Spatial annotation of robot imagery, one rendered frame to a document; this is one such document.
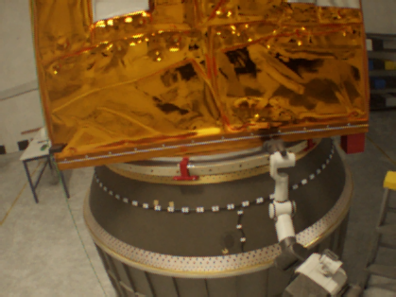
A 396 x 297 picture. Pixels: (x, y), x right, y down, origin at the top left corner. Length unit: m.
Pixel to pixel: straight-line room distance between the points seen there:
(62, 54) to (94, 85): 0.30
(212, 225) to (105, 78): 0.97
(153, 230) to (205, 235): 0.31
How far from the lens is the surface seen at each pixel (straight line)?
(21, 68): 8.32
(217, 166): 2.02
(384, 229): 2.33
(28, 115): 8.48
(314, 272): 1.77
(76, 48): 2.01
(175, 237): 2.16
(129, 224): 2.32
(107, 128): 2.03
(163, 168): 2.08
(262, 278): 2.27
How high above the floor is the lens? 2.58
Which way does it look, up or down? 24 degrees down
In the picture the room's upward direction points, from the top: 7 degrees counter-clockwise
